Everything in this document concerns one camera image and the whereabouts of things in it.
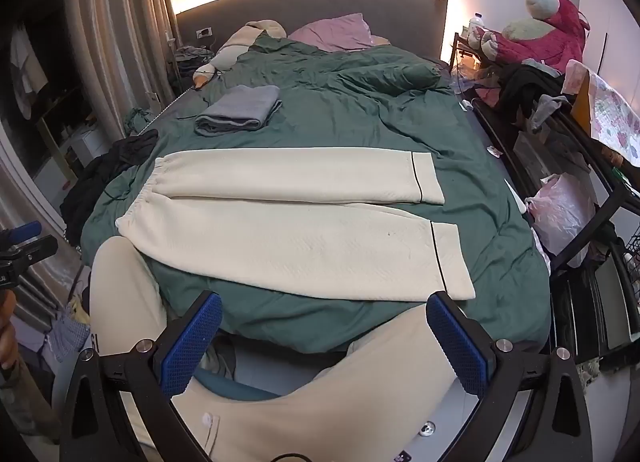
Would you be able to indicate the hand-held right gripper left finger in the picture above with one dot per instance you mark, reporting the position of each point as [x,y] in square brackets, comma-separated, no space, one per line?
[192,342]

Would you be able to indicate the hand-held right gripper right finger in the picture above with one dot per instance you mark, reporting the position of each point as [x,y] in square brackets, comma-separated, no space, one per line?
[455,342]

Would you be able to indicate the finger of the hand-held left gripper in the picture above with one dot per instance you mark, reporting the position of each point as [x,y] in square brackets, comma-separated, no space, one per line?
[35,249]
[25,231]

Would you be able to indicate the cream textured blanket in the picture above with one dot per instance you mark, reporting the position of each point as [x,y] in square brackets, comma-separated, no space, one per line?
[300,242]

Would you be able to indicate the person's left forearm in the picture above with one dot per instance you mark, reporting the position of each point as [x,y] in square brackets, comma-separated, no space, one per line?
[25,402]

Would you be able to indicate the person's left hand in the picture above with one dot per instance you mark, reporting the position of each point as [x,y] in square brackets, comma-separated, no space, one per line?
[6,332]

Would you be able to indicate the checked cloth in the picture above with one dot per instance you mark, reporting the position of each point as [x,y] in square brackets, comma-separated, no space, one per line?
[65,339]

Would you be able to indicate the black clothes heap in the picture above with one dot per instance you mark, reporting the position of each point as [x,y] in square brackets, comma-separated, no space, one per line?
[95,181]

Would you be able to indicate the white plastic bag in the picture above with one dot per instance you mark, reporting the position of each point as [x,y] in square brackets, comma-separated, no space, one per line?
[557,214]

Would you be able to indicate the white hanging shirt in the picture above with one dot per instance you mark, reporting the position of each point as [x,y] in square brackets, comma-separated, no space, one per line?
[27,61]

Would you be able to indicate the white charger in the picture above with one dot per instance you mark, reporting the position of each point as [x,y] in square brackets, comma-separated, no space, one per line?
[494,151]
[465,105]

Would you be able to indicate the beige curtain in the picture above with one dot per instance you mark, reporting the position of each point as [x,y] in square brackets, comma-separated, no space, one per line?
[120,41]

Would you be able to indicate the black metal rack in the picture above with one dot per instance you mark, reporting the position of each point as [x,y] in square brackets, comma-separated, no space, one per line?
[585,151]

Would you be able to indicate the grey folded cloth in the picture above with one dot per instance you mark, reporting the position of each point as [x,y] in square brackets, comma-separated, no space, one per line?
[237,109]

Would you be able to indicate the grey sock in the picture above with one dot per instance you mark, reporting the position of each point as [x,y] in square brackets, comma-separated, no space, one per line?
[547,109]

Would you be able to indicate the green duvet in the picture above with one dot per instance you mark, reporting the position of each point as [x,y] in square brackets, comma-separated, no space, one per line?
[350,106]

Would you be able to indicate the black clothes pile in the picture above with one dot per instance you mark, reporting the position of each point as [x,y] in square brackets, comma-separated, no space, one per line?
[525,84]

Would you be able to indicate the floral quilt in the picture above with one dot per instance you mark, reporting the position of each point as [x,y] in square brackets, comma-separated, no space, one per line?
[612,111]

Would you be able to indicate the cream goose plush toy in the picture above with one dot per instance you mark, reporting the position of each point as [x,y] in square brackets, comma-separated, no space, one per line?
[240,39]

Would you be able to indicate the bedside table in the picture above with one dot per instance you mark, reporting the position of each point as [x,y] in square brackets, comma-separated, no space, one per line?
[462,49]

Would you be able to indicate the pink plush bear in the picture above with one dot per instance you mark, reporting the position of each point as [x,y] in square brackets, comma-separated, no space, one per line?
[545,36]

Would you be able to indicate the purple pillow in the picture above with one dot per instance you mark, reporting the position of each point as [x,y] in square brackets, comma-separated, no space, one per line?
[332,31]

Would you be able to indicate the grey headboard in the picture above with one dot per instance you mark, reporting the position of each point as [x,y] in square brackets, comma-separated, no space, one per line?
[350,1]

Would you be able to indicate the white wardrobe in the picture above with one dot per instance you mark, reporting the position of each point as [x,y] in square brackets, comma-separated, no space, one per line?
[605,6]

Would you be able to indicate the wall socket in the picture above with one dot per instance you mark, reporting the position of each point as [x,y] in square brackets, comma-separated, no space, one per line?
[204,32]

